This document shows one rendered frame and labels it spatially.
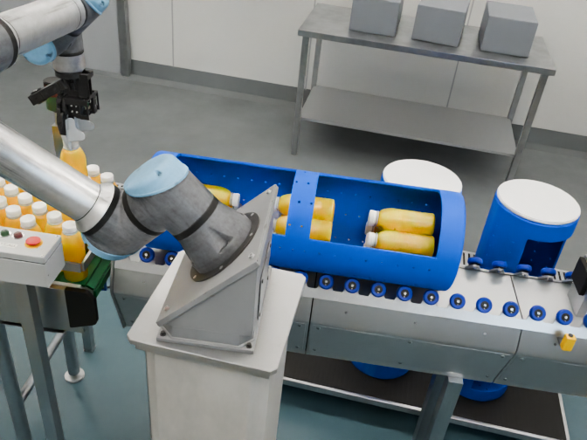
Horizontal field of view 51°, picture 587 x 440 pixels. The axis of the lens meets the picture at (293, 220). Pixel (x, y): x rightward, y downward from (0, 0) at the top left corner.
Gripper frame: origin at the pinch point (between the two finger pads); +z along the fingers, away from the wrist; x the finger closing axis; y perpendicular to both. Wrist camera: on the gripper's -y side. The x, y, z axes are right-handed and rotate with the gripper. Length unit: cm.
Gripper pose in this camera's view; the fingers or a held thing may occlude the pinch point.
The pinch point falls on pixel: (71, 141)
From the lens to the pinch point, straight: 171.5
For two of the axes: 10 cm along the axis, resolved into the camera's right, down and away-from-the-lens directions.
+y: 9.9, 1.4, -0.5
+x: 1.2, -5.5, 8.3
